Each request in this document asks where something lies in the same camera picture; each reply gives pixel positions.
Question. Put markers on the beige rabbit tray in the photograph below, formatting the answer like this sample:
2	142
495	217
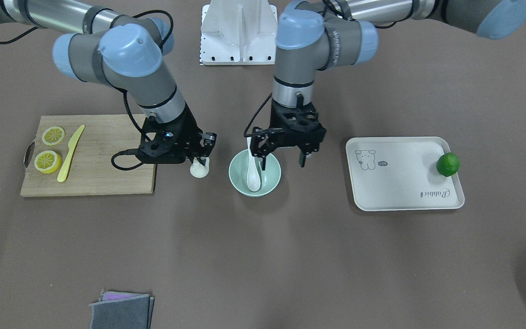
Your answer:
399	174

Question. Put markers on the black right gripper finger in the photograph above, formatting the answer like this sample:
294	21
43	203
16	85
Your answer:
206	144

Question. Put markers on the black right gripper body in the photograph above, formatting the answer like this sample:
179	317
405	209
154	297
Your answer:
193	132

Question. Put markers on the green lime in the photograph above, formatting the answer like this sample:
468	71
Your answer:
448	164

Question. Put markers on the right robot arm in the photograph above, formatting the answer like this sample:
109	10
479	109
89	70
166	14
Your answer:
99	45

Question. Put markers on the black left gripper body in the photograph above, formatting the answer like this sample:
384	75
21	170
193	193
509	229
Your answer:
267	138

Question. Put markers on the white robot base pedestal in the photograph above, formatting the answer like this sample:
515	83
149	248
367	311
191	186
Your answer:
238	32

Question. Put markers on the lemon half near handle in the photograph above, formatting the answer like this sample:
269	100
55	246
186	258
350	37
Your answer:
48	161

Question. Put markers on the yellow plastic knife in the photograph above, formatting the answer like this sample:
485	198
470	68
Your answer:
72	144

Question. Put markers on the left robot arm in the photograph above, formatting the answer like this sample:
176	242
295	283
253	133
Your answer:
317	36

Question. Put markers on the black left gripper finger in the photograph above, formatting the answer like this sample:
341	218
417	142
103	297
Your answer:
305	153
265	141

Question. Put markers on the lemon slice far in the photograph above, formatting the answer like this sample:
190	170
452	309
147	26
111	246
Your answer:
53	135

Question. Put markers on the wooden cutting board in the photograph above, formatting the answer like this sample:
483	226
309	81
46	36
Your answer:
91	172

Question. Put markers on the grey folded cloth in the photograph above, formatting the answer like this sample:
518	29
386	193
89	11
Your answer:
122	310

